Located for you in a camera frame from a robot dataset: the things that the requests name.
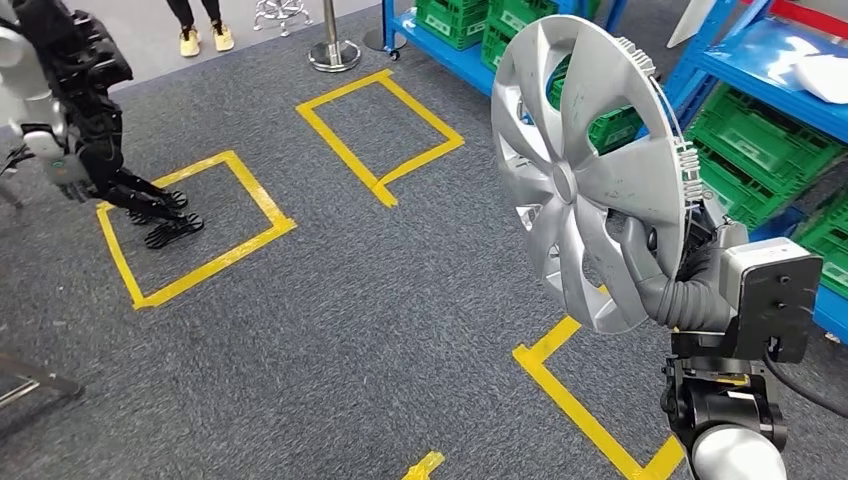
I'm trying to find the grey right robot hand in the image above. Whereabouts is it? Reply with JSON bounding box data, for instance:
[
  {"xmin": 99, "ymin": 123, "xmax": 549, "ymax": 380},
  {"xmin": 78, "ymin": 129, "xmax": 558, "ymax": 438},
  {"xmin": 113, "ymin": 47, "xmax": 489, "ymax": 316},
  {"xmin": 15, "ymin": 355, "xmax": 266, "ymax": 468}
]
[{"xmin": 619, "ymin": 218, "xmax": 750, "ymax": 333}]

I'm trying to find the silver plastic hubcap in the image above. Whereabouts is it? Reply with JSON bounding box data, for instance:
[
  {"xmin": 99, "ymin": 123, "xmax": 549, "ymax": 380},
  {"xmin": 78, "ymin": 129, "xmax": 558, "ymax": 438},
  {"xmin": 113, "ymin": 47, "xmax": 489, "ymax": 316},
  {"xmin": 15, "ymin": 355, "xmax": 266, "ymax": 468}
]
[{"xmin": 490, "ymin": 14, "xmax": 707, "ymax": 336}]

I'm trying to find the blue metal shelf rack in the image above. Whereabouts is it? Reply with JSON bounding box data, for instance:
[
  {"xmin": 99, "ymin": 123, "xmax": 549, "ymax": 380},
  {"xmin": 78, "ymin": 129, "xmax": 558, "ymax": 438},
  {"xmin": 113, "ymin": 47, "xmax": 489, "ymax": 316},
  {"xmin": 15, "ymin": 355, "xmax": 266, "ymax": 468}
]
[
  {"xmin": 662, "ymin": 0, "xmax": 848, "ymax": 346},
  {"xmin": 382, "ymin": 0, "xmax": 627, "ymax": 97}
]

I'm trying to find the white plastic panel part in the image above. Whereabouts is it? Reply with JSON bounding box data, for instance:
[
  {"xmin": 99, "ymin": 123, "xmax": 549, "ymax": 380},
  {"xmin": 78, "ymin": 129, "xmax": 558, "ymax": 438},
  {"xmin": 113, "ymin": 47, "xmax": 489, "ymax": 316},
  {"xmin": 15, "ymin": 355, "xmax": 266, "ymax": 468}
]
[{"xmin": 793, "ymin": 52, "xmax": 848, "ymax": 105}]

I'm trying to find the white cabinet panel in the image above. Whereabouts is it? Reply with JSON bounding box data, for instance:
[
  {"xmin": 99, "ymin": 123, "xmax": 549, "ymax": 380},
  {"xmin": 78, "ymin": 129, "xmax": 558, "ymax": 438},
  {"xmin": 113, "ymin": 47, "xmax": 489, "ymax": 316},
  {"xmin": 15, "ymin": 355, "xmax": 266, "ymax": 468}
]
[{"xmin": 665, "ymin": 0, "xmax": 718, "ymax": 49}]

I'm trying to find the red barrier belt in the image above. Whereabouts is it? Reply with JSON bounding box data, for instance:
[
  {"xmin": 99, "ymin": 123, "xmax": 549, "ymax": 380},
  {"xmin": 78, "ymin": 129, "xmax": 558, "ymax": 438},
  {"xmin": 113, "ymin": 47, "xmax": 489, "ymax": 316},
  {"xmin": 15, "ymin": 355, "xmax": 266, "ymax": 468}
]
[{"xmin": 741, "ymin": 0, "xmax": 848, "ymax": 41}]

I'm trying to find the silver stanchion base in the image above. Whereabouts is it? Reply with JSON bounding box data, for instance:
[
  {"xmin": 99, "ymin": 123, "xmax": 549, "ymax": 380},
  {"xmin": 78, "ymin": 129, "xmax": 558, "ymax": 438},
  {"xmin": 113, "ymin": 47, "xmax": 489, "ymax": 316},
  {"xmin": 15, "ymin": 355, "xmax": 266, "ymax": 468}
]
[{"xmin": 362, "ymin": 26, "xmax": 407, "ymax": 54}]

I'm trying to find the chrome stool base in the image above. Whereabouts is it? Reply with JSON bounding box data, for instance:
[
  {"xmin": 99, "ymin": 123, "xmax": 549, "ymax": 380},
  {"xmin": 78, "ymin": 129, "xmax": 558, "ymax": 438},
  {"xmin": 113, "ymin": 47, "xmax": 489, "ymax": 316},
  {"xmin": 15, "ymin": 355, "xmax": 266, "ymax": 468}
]
[{"xmin": 252, "ymin": 0, "xmax": 314, "ymax": 38}]

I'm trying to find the person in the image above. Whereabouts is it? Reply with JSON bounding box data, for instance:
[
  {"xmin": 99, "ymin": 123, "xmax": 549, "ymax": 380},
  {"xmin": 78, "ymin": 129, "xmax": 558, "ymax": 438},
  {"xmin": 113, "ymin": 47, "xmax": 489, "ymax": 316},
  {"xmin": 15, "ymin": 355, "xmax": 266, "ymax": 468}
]
[{"xmin": 165, "ymin": 0, "xmax": 236, "ymax": 59}]

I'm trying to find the black humanoid robot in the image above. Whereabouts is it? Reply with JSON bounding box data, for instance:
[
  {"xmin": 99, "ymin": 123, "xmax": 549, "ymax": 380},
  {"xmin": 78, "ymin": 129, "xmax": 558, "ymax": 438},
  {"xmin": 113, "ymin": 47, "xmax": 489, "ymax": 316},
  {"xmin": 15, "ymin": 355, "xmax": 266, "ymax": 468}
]
[{"xmin": 0, "ymin": 0, "xmax": 207, "ymax": 252}]

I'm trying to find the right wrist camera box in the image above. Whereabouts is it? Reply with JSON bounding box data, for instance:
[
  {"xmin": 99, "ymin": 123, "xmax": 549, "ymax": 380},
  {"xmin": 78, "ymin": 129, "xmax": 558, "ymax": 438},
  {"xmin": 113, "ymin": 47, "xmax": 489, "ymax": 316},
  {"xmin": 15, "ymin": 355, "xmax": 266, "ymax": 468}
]
[{"xmin": 718, "ymin": 237, "xmax": 824, "ymax": 364}]

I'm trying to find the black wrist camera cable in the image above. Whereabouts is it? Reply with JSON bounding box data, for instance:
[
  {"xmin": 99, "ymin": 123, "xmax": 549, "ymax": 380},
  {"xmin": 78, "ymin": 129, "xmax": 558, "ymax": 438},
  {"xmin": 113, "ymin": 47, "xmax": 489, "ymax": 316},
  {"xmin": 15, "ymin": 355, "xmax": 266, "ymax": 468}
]
[{"xmin": 761, "ymin": 336, "xmax": 848, "ymax": 421}]

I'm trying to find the silver stanchion post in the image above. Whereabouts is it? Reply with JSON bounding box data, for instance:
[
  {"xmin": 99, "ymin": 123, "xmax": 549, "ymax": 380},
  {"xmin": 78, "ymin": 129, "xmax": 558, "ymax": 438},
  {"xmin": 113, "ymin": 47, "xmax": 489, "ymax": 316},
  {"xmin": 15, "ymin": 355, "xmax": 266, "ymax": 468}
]
[{"xmin": 307, "ymin": 0, "xmax": 363, "ymax": 74}]

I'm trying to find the dark metal frame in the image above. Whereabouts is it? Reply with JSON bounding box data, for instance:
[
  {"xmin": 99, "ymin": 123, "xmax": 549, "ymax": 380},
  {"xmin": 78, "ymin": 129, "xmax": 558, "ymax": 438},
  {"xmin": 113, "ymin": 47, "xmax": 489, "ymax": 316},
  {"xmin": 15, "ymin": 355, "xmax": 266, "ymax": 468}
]
[{"xmin": 0, "ymin": 351, "xmax": 87, "ymax": 413}]

